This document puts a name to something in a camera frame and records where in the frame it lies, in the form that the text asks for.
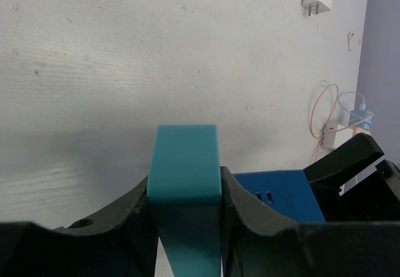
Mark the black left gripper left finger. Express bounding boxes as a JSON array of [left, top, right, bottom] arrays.
[[1, 179, 158, 276]]

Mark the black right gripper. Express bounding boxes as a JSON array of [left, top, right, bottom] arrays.
[[303, 133, 399, 221]]

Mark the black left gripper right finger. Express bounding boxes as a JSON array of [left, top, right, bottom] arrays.
[[221, 166, 399, 276]]

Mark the dark blue plug adapter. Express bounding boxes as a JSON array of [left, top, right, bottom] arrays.
[[234, 170, 325, 223]]

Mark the teal power strip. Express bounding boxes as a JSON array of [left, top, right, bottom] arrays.
[[147, 124, 222, 276]]

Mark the light blue charger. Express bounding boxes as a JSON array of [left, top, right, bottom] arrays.
[[337, 91, 374, 131]]

